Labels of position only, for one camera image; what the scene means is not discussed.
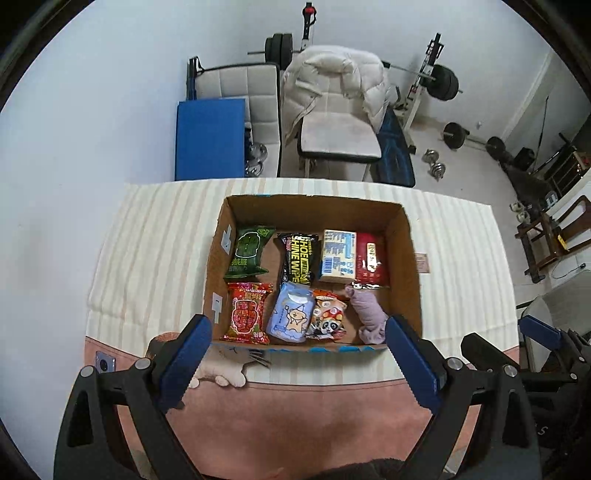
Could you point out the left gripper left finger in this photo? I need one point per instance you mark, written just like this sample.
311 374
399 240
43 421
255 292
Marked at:
91 442

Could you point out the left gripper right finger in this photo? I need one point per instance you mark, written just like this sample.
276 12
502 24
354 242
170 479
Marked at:
461 401

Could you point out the purple cloth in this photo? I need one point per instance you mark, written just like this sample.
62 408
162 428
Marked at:
371 314

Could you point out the orange panda snack bag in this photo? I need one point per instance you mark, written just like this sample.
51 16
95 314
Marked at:
327 317

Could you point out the dark red pouch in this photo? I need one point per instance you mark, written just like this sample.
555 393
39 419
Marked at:
371 260

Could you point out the light blue tissue pack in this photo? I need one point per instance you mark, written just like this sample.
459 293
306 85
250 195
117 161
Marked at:
291 313

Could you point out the yellow blue tissue pack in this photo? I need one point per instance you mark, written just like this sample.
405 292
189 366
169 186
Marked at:
338 260

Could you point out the red snack bag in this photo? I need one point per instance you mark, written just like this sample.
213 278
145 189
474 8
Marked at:
246 315

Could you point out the black shoe shine wipes pack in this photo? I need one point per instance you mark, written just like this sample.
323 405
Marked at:
300 253

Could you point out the green snack bag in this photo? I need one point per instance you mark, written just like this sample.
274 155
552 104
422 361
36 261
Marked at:
246 259

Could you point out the striped tablecloth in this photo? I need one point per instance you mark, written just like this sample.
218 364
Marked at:
150 276

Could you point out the chrome dumbbell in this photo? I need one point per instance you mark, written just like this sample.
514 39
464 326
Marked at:
437 169

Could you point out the blue black weight bench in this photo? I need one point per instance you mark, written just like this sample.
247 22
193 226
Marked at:
395 166

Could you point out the black barbell on floor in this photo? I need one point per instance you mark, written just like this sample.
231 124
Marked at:
455 136

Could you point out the white padded chair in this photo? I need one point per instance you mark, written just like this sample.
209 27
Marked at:
335 137

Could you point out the barbell on rack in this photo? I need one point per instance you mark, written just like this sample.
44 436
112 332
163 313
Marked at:
360 67

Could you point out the blue folded mat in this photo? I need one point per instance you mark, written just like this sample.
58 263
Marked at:
210 139

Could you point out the white puffer jacket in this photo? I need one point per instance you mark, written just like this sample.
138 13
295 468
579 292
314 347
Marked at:
304 90

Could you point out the white tufted sofa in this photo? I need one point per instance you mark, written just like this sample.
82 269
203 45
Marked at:
259 86

